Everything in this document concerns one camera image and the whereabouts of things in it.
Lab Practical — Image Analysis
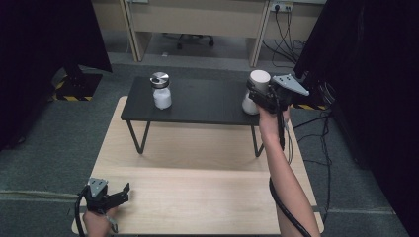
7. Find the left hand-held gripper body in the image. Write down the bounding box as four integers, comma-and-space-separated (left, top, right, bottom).
84, 177, 114, 214

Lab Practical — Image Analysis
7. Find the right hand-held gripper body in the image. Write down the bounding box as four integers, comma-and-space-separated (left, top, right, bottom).
253, 73, 310, 116

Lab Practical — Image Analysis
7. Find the black shelf with metal legs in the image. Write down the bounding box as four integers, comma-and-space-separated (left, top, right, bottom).
120, 76, 267, 158

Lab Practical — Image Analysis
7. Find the person's right hand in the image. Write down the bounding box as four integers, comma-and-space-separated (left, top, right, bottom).
257, 105, 292, 140

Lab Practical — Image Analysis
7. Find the black stand base striped tape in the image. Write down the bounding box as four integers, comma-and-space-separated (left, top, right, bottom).
291, 103, 328, 112
48, 63, 104, 103

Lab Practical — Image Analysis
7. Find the office chair base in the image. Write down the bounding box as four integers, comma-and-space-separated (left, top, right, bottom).
162, 33, 215, 51

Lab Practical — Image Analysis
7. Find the light wooden desk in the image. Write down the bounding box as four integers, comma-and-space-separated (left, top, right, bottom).
90, 0, 327, 68

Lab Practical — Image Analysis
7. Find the glass jar with silver lid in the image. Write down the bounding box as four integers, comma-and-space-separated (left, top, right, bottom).
149, 71, 173, 111

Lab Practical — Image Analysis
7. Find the black curtain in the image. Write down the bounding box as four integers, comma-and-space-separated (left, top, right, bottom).
0, 0, 113, 151
293, 0, 419, 237

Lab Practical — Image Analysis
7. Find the grey lanyard cord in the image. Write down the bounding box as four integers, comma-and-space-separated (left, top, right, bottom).
284, 119, 294, 166
104, 213, 120, 234

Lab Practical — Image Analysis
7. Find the black floor cable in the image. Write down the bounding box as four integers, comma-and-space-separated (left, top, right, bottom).
292, 110, 333, 130
301, 113, 334, 225

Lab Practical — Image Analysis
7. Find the black power cable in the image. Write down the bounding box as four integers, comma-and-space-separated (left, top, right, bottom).
286, 8, 308, 68
261, 4, 299, 65

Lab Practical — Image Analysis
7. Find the white wall power outlet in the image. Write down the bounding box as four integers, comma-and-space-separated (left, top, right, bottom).
270, 1, 294, 14

